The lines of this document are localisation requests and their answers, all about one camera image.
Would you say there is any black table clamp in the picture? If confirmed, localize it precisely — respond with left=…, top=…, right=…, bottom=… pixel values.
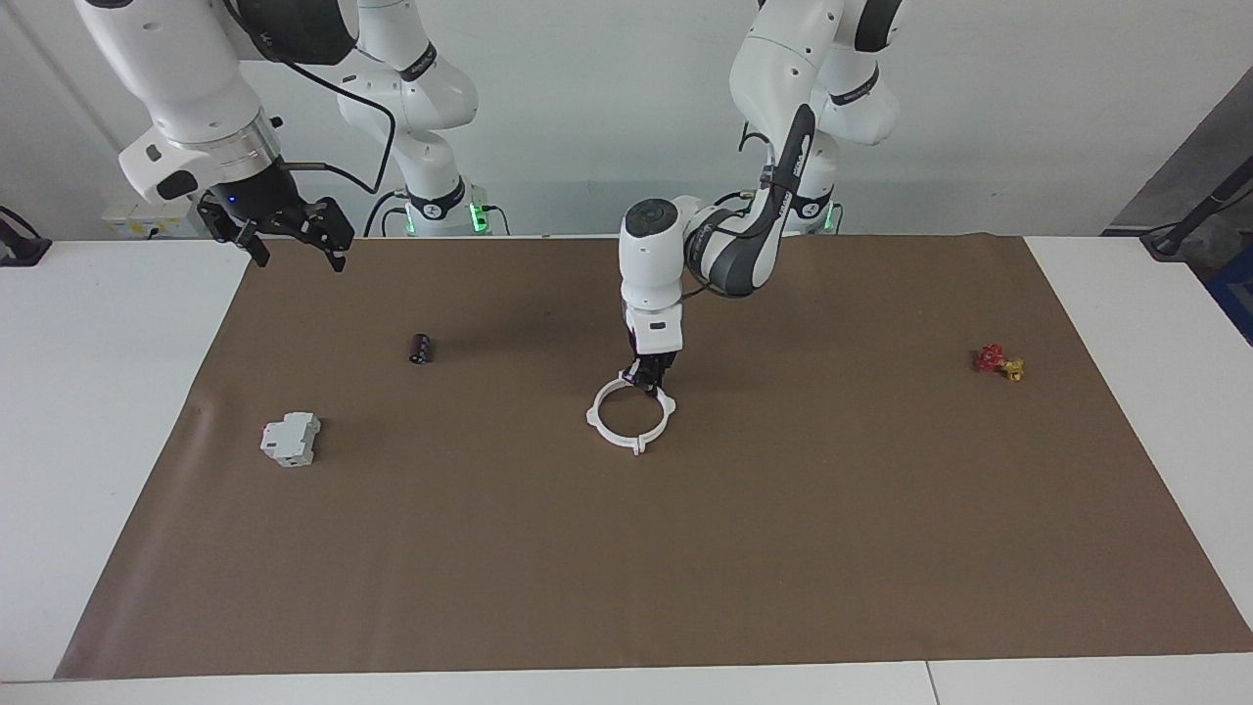
left=0, top=206, right=52, bottom=267

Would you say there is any black stand pole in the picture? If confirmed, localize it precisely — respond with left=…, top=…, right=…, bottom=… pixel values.
left=1140, top=155, right=1253, bottom=260

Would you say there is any white half pipe clamp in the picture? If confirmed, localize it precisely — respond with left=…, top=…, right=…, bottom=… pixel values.
left=626, top=377, right=678, bottom=456
left=585, top=377, right=643, bottom=458

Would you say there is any blue box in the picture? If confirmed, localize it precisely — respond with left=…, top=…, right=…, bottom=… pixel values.
left=1206, top=245, right=1253, bottom=346

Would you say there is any white power strip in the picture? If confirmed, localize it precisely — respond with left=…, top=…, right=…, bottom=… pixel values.
left=103, top=201, right=211, bottom=239

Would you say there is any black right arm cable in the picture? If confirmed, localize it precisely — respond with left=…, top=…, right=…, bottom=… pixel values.
left=223, top=0, right=398, bottom=195

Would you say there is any brown paper table mat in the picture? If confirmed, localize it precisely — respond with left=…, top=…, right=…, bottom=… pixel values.
left=54, top=233, right=1253, bottom=680

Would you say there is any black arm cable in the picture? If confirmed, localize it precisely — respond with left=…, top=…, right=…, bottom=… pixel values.
left=223, top=0, right=398, bottom=195
left=685, top=127, right=789, bottom=295

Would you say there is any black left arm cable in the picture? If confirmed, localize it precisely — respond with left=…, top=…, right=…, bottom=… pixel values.
left=685, top=127, right=789, bottom=295

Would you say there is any red handled brass valve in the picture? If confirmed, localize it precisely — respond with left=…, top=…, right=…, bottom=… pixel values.
left=974, top=343, right=1027, bottom=384

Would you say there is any white circuit breaker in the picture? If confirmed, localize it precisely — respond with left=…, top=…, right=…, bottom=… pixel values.
left=259, top=411, right=322, bottom=468

